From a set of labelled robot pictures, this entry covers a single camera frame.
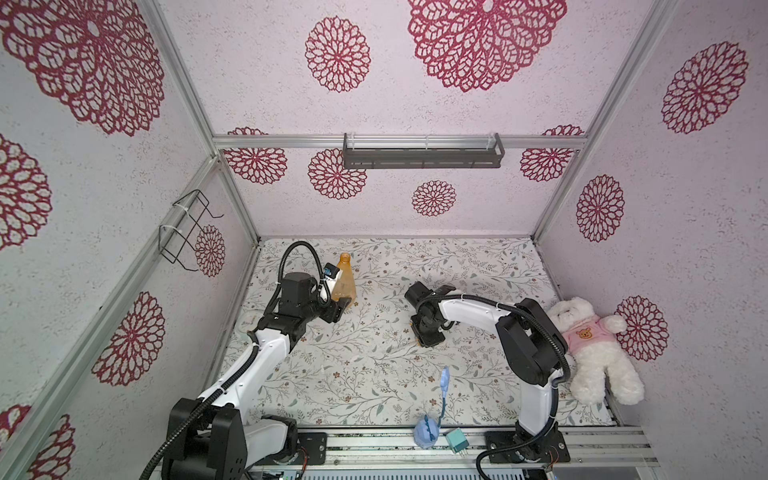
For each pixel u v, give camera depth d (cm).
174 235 74
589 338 84
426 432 69
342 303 76
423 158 87
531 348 50
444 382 63
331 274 72
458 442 73
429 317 72
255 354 50
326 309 72
